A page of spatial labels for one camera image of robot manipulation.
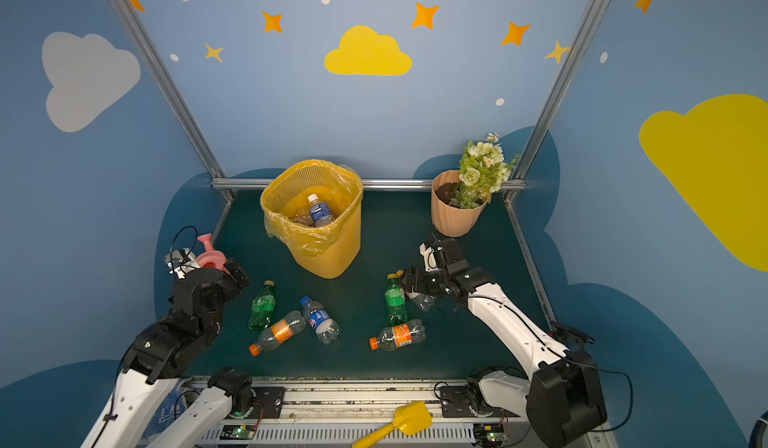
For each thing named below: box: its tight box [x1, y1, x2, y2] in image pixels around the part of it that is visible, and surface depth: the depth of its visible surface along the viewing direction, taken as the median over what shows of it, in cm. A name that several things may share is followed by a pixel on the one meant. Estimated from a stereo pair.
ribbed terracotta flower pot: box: [431, 170, 488, 238], surface depth 103 cm
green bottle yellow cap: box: [384, 270, 408, 327], surface depth 90 cm
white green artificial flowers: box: [450, 131, 519, 209], surface depth 94 cm
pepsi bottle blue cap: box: [300, 296, 341, 345], surface depth 86 cm
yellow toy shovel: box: [352, 401, 433, 448], surface depth 73 cm
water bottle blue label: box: [308, 194, 335, 228], surface depth 93 cm
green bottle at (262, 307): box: [248, 280, 276, 331], surface depth 90 cm
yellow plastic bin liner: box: [260, 159, 364, 256], surface depth 89 cm
